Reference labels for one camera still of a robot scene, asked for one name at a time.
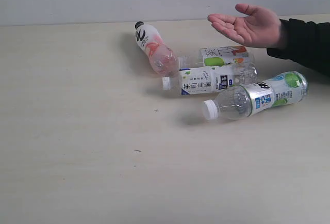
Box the open human hand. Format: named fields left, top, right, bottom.
left=208, top=4, right=287, bottom=49

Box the tea bottle green apple label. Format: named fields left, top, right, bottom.
left=178, top=45, right=255, bottom=70

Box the clear bottle lime silver label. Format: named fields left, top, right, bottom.
left=202, top=71, right=308, bottom=120

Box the white label jasmine oolong bottle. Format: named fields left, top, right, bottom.
left=162, top=63, right=257, bottom=95

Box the pink white bottle black cap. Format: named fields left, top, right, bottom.
left=135, top=21, right=178, bottom=76

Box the black sleeved forearm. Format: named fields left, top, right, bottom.
left=267, top=19, right=329, bottom=76

